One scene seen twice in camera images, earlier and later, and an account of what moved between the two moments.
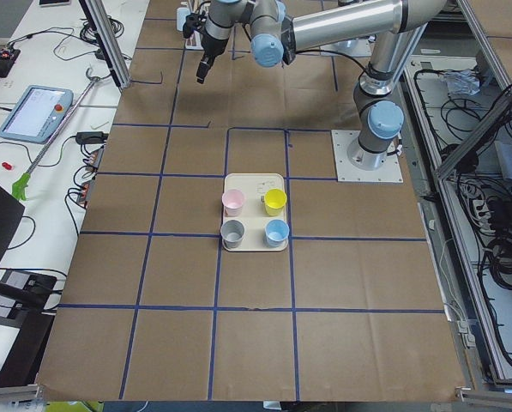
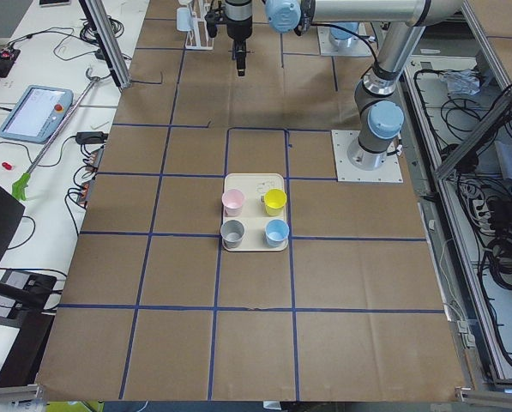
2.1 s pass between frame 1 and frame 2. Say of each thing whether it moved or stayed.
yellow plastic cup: stayed
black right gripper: moved
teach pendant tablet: stayed
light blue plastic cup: stayed
